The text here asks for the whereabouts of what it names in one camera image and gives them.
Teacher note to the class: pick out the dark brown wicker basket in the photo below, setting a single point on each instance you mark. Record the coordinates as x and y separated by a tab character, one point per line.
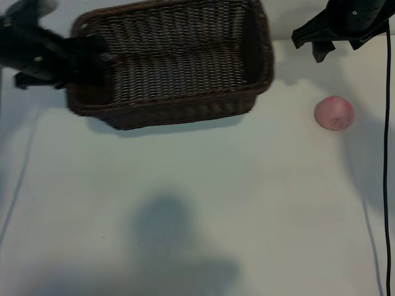
179	61

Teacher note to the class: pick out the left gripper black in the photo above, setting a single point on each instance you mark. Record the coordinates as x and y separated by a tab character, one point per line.
31	49

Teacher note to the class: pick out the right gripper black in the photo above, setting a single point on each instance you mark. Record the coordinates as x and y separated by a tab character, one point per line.
358	15

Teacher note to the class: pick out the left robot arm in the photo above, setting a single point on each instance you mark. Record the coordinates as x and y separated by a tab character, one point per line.
27	9

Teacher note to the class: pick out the pink peach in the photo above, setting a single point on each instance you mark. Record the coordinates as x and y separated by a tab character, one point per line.
334	113

